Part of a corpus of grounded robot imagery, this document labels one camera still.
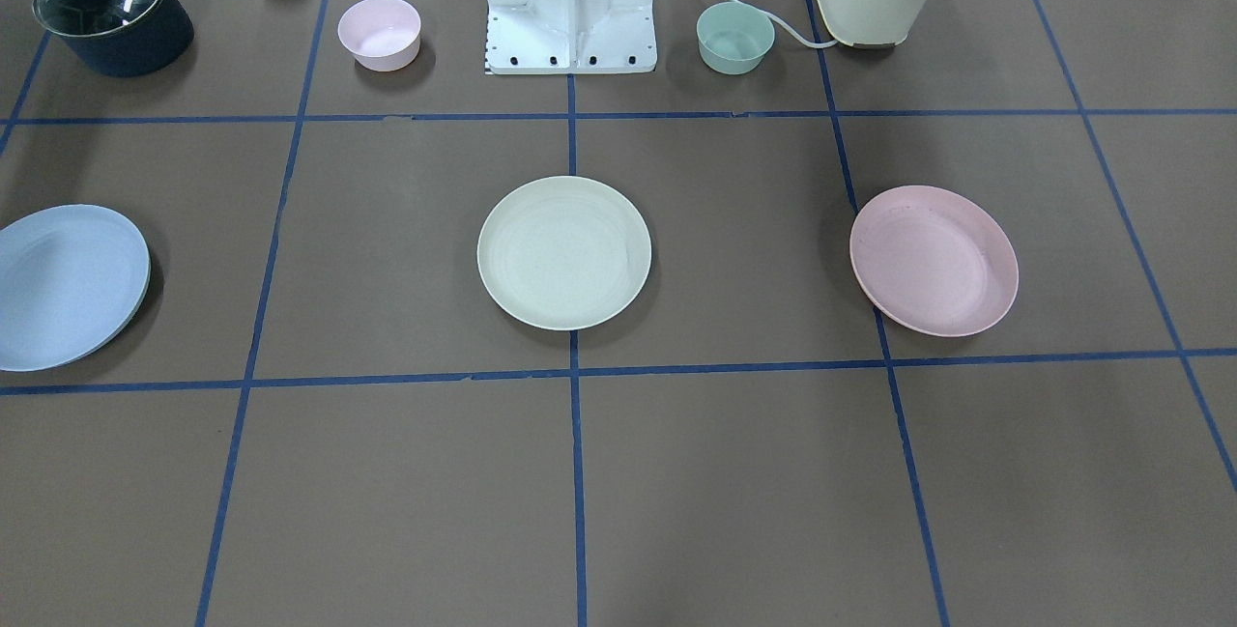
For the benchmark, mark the pink plate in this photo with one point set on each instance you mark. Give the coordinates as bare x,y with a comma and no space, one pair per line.
933,261

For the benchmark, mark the light blue plate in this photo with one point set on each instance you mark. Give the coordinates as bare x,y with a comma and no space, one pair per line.
72,277

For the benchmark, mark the cream white plate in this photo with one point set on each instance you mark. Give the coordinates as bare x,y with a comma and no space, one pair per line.
564,253

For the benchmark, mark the green bowl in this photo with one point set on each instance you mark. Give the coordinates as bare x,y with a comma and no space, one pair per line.
733,38

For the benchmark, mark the pink bowl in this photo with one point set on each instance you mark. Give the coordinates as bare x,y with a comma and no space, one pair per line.
382,35

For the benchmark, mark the dark blue pot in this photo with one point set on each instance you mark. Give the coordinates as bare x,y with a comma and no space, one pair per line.
148,45

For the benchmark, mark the white camera stand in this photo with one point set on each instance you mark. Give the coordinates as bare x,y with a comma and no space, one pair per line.
570,37

